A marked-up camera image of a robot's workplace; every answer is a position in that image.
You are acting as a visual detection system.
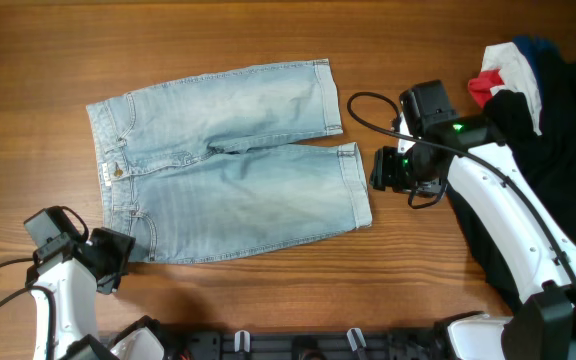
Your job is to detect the light blue denim shorts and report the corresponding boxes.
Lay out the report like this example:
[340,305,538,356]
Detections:
[87,59,372,264]

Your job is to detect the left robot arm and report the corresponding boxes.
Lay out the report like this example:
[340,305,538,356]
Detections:
[27,228,165,360]

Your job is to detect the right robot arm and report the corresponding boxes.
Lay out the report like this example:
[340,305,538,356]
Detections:
[371,115,576,359]

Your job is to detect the white red garment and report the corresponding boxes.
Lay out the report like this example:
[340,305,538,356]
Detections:
[467,42,542,135]

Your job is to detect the black garment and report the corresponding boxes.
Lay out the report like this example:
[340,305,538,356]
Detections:
[445,49,576,311]

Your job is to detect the navy blue garment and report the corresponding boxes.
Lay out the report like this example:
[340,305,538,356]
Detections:
[512,35,561,97]

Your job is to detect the right black cable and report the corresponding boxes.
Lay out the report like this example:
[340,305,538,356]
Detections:
[346,91,576,360]

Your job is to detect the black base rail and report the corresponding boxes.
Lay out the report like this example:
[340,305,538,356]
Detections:
[97,327,449,360]

